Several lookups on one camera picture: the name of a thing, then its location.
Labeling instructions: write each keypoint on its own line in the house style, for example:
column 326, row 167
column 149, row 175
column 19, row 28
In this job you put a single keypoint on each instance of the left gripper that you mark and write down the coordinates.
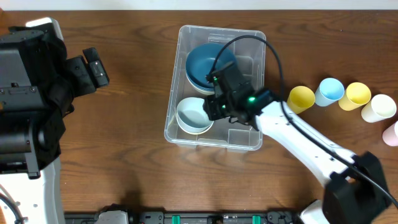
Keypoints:
column 83, row 72

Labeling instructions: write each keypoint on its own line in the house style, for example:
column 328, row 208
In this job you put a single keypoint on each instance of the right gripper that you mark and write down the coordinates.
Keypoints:
column 212, row 107

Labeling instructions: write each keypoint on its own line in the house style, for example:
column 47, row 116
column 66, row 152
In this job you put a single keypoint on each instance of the cream bowl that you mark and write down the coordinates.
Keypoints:
column 204, row 92

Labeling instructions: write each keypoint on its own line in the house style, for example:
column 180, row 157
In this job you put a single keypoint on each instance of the grey bowl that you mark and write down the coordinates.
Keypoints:
column 190, row 110

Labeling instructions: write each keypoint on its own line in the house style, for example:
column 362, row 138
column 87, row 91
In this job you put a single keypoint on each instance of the dark blue bowl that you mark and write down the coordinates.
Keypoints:
column 200, row 61
column 200, row 86

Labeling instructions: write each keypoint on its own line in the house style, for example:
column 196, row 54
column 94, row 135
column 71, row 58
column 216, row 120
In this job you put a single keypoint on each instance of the pink cup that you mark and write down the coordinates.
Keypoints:
column 390, row 136

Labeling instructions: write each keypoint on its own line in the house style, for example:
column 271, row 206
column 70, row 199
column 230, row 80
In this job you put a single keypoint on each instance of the white bowl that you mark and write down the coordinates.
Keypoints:
column 195, row 128

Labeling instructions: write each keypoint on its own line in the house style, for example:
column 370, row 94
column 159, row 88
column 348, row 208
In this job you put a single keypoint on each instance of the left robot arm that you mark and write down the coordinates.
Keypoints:
column 38, row 85

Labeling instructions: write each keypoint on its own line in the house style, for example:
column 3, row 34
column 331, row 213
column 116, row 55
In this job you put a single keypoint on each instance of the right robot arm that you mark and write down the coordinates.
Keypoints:
column 355, row 186

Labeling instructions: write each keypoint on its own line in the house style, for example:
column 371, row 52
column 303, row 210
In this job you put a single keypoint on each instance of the clear plastic storage container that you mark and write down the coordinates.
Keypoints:
column 250, row 55

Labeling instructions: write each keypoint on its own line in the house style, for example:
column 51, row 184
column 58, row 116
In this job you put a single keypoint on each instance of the yellow cup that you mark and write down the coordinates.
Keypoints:
column 300, row 99
column 356, row 95

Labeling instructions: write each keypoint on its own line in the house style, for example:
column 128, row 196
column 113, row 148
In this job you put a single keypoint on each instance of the light blue cup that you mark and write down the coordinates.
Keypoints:
column 329, row 91

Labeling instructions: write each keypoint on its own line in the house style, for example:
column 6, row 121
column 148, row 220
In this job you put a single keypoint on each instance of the cream cup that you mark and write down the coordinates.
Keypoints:
column 379, row 108

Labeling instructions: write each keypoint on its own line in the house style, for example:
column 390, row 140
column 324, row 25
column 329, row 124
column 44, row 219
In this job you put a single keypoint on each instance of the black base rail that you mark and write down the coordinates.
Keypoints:
column 120, row 214

